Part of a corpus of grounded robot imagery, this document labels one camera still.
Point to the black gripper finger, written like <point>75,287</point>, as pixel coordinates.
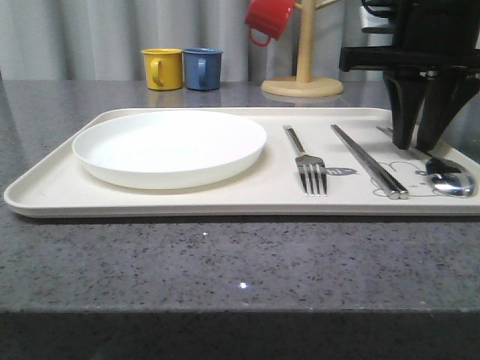
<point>447,93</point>
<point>406,90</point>

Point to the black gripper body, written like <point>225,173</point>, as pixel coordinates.
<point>427,36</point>

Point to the steel spoon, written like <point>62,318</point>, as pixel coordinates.
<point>443,176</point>

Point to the steel fork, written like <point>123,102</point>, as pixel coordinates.
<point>311,169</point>

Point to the white round plate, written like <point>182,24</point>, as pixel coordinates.
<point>170,149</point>

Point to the wooden mug tree stand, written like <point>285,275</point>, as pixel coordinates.
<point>304,84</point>

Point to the cream rabbit serving tray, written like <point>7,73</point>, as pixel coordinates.
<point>58,187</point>

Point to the red enamel mug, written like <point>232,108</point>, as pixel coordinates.
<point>269,17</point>

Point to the blue enamel mug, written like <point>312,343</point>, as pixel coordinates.
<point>202,68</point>

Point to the yellow enamel mug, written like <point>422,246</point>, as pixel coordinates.
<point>163,68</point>

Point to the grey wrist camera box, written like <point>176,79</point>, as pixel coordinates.
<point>378,17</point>

